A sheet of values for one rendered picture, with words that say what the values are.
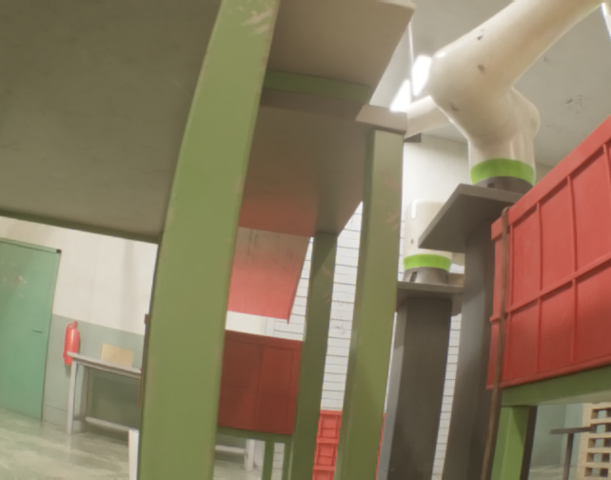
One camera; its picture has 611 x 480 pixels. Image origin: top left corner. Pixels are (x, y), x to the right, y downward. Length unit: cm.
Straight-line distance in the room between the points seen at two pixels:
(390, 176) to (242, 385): 68
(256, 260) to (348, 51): 65
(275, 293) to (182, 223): 102
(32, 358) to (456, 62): 616
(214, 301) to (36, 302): 644
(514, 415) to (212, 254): 47
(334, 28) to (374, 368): 38
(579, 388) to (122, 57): 60
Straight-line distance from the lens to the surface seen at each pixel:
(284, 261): 126
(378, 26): 67
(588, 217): 56
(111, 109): 78
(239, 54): 37
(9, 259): 698
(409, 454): 141
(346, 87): 76
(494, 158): 99
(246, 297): 135
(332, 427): 306
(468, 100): 90
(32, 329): 669
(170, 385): 31
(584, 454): 546
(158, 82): 70
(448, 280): 150
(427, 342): 143
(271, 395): 127
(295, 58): 74
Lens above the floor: 57
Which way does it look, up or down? 19 degrees up
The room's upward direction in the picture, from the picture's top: 6 degrees clockwise
